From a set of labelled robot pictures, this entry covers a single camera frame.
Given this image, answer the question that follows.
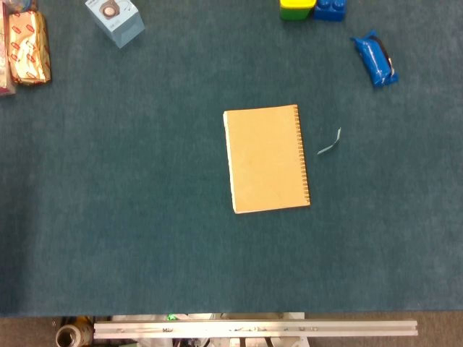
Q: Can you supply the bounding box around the light green paper strip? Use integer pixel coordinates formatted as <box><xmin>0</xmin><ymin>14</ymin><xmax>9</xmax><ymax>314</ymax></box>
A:
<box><xmin>317</xmin><ymin>127</ymin><xmax>342</xmax><ymax>156</ymax></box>

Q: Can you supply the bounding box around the brown spiral notebook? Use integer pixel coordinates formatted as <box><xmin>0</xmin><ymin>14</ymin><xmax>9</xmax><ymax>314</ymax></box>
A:
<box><xmin>223</xmin><ymin>104</ymin><xmax>312</xmax><ymax>215</ymax></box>

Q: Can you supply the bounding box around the teal table cloth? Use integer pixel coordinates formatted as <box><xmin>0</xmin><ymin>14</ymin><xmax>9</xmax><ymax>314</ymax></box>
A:
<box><xmin>0</xmin><ymin>0</ymin><xmax>463</xmax><ymax>319</ymax></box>

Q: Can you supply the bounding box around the green container yellow lid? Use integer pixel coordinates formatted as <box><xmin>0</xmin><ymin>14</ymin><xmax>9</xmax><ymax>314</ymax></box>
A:
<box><xmin>279</xmin><ymin>0</ymin><xmax>316</xmax><ymax>21</ymax></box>

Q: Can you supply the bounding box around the blue snack packet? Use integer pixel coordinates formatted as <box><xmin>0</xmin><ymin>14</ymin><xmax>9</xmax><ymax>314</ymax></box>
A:
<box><xmin>349</xmin><ymin>29</ymin><xmax>400</xmax><ymax>89</ymax></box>

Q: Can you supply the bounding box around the light blue speaker box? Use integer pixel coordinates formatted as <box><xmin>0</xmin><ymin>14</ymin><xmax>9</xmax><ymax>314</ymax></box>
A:
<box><xmin>85</xmin><ymin>0</ymin><xmax>145</xmax><ymax>49</ymax></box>

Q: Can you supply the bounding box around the blue toy brick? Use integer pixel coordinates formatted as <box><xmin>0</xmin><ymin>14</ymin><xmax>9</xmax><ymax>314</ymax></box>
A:
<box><xmin>313</xmin><ymin>0</ymin><xmax>347</xmax><ymax>22</ymax></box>

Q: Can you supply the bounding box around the brown tape roll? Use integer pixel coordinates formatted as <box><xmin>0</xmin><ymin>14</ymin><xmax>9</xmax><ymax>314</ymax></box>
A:
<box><xmin>54</xmin><ymin>324</ymin><xmax>93</xmax><ymax>347</ymax></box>

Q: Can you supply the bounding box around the gold snack package red print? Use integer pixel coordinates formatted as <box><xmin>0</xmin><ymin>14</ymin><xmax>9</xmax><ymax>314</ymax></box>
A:
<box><xmin>7</xmin><ymin>10</ymin><xmax>52</xmax><ymax>86</ymax></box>

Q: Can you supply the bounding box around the pink floral box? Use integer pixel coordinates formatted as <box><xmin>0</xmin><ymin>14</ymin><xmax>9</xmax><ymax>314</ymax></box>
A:
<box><xmin>0</xmin><ymin>0</ymin><xmax>17</xmax><ymax>97</ymax></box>

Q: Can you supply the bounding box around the aluminium profile rail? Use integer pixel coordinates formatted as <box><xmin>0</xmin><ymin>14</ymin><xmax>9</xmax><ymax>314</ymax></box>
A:
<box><xmin>93</xmin><ymin>319</ymin><xmax>419</xmax><ymax>340</ymax></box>

